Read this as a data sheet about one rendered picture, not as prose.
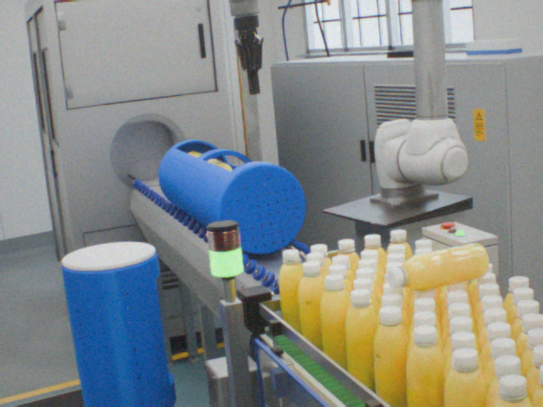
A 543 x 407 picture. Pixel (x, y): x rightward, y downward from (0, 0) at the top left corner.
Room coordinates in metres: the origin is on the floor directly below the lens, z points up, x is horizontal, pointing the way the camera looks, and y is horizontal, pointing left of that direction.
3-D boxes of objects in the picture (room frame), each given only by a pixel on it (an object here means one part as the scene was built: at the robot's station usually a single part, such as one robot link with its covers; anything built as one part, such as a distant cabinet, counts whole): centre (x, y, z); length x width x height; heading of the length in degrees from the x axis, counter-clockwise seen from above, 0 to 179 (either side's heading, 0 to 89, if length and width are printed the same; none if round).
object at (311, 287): (1.77, -0.08, 0.99); 0.07 x 0.07 x 0.19
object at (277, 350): (1.77, 0.02, 0.94); 0.03 x 0.02 x 0.08; 19
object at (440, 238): (1.95, -0.46, 1.05); 0.20 x 0.10 x 0.10; 19
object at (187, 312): (3.99, 0.47, 0.31); 0.06 x 0.06 x 0.63; 19
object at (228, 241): (1.57, 0.10, 1.23); 0.06 x 0.06 x 0.04
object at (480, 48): (3.84, -1.13, 1.48); 0.24 x 0.12 x 0.08; 35
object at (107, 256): (2.30, 0.48, 1.03); 0.28 x 0.28 x 0.01
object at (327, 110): (4.56, -0.79, 0.72); 2.15 x 0.54 x 1.45; 27
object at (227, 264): (1.57, 0.10, 1.18); 0.06 x 0.06 x 0.05
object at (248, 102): (3.57, 0.05, 0.85); 0.06 x 0.06 x 1.70; 19
